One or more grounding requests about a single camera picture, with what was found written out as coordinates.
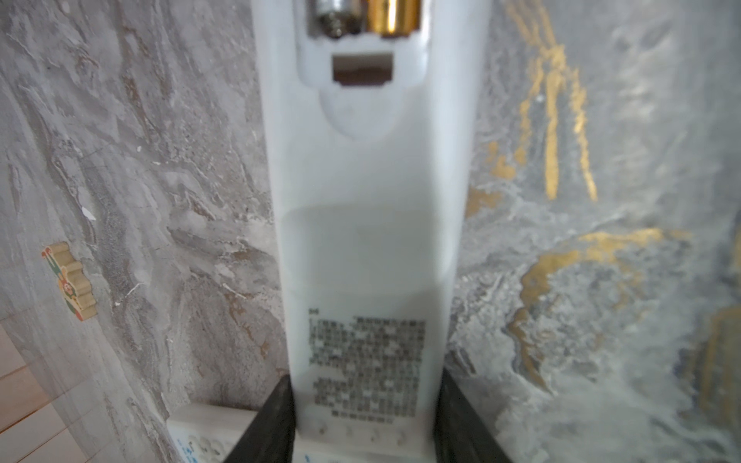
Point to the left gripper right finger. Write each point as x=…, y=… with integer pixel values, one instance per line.
x=459, y=434

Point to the small yellow wooden piece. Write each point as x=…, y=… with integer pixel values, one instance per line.
x=74, y=286

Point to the gold battery in remote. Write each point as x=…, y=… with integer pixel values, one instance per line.
x=385, y=18

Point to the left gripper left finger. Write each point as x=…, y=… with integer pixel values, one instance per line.
x=270, y=437

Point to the white remote control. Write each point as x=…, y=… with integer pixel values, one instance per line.
x=369, y=140
x=205, y=433

